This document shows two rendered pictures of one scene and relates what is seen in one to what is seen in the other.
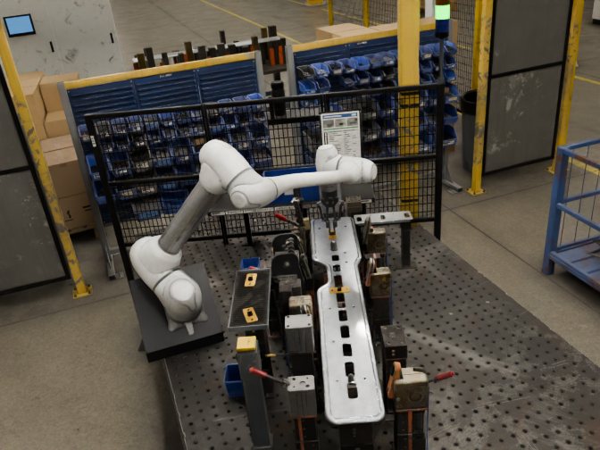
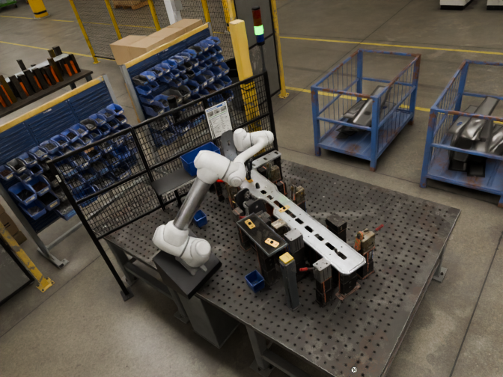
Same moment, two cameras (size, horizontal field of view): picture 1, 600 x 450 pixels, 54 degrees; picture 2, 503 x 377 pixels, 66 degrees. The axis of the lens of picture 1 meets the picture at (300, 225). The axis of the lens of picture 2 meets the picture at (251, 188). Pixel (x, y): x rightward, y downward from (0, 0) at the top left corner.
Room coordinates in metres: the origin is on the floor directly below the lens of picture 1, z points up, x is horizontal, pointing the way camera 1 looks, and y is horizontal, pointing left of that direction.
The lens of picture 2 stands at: (0.29, 1.01, 2.85)
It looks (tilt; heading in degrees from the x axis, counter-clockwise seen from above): 38 degrees down; 332
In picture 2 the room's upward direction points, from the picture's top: 12 degrees counter-clockwise
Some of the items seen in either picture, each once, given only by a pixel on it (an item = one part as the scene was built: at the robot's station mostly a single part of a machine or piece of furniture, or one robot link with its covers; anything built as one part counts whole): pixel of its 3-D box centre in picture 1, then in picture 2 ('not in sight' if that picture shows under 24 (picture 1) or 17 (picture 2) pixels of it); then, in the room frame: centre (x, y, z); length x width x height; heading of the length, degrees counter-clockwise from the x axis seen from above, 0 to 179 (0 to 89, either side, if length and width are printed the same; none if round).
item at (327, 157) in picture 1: (329, 162); (242, 138); (2.48, -0.16, 1.39); 0.13 x 0.11 x 0.16; 55
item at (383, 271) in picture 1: (380, 304); (299, 206); (2.08, -0.31, 0.87); 0.12 x 0.09 x 0.35; 88
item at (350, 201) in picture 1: (354, 229); not in sight; (2.76, -0.29, 0.88); 0.08 x 0.08 x 0.36; 88
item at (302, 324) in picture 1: (303, 364); (296, 256); (1.70, 0.04, 0.90); 0.13 x 0.10 x 0.41; 88
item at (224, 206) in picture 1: (291, 198); (202, 167); (2.93, 0.03, 1.02); 0.90 x 0.22 x 0.03; 88
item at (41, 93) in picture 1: (53, 127); not in sight; (6.49, 2.65, 0.52); 1.20 x 0.80 x 1.05; 15
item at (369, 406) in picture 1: (341, 294); (287, 209); (2.00, -0.14, 1.00); 1.38 x 0.22 x 0.02; 178
